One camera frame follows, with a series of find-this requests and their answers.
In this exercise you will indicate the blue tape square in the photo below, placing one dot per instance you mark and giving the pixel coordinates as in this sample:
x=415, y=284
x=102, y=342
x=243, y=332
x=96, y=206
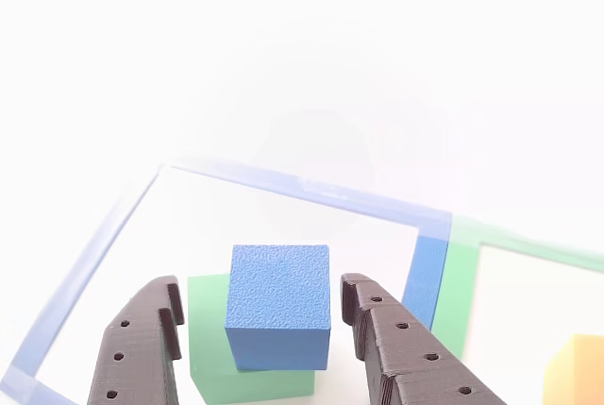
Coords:
x=424, y=277

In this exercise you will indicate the orange cube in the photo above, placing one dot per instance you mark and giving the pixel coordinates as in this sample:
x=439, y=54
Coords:
x=578, y=372

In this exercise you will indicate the small blue cube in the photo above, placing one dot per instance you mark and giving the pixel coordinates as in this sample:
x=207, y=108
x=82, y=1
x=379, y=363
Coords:
x=278, y=291

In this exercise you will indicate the green cube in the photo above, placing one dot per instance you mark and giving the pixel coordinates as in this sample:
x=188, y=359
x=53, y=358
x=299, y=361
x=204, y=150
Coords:
x=207, y=329

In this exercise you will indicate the green tape square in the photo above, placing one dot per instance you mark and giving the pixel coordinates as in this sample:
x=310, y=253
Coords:
x=453, y=296

